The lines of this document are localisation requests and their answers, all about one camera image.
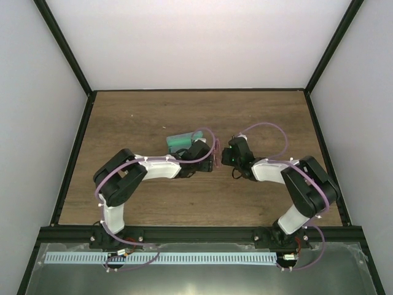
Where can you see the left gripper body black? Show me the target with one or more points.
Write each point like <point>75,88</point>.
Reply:
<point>205,167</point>

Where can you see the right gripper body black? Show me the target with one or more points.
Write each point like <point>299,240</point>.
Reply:
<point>228,161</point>

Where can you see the pink sunglasses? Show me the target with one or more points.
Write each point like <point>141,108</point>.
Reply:
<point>217,153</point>

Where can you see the blue-grey glasses case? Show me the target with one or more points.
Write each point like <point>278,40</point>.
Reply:
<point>182,141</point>

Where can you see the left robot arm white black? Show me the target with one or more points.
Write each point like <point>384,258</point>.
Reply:
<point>118,179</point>

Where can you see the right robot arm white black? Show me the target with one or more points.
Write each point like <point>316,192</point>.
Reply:
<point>311,189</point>

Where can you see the light blue slotted strip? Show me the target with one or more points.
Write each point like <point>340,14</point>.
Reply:
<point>258,258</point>

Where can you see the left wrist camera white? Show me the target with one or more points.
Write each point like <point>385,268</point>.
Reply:
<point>200,139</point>

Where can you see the black frame post right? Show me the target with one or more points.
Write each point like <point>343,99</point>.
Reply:
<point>344,24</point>

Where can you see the black frame post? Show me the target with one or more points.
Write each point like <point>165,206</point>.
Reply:
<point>344,24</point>
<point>60,39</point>

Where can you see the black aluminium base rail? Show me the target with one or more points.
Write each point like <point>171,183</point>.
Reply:
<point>97,238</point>

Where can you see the black frame post left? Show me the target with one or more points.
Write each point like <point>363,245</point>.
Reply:
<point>60,39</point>

